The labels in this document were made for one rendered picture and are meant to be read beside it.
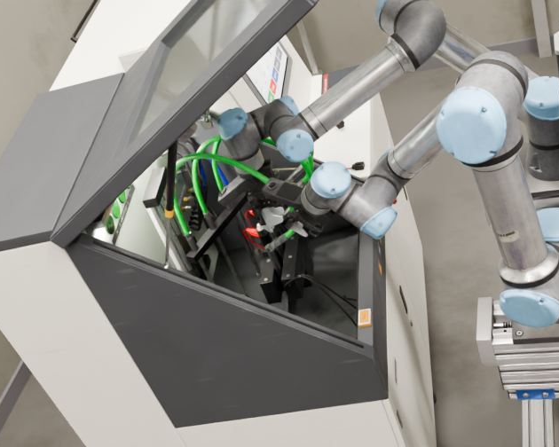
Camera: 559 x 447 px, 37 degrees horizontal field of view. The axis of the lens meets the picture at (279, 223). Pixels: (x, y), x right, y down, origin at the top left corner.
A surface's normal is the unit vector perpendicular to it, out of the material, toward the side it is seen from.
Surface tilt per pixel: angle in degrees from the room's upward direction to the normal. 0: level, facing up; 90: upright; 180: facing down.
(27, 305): 90
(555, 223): 8
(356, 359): 90
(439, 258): 0
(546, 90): 8
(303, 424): 90
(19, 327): 90
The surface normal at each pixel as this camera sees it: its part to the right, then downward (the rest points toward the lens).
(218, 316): -0.08, 0.63
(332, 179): 0.18, -0.28
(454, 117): -0.51, 0.56
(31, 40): 0.93, -0.11
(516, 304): -0.41, 0.75
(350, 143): -0.30, -0.75
